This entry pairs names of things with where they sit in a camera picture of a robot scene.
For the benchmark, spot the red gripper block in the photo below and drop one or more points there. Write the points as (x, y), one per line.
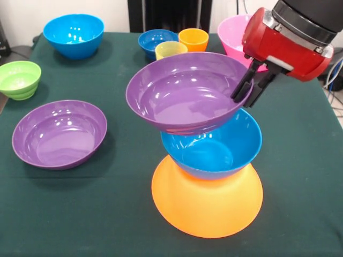
(284, 53)

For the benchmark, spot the light blue bowl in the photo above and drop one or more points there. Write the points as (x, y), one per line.
(214, 158)
(73, 34)

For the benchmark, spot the purple shallow bowl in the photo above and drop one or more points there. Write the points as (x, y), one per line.
(59, 139)
(174, 107)

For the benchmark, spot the large orange bowl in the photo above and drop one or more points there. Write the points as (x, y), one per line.
(206, 208)

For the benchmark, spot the large pink bowl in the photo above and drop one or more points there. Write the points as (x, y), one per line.
(230, 37)

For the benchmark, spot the orange cup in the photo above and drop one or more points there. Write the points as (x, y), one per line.
(193, 40)

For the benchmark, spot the yellow cup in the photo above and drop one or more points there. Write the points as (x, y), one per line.
(168, 49)

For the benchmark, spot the small dark blue bowl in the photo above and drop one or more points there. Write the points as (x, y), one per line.
(150, 40)

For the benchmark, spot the dark green tablecloth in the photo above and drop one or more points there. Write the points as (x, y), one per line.
(67, 214)

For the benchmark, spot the small green bowl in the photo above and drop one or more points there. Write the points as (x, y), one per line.
(18, 80)

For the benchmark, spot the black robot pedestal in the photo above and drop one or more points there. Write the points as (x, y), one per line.
(171, 16)

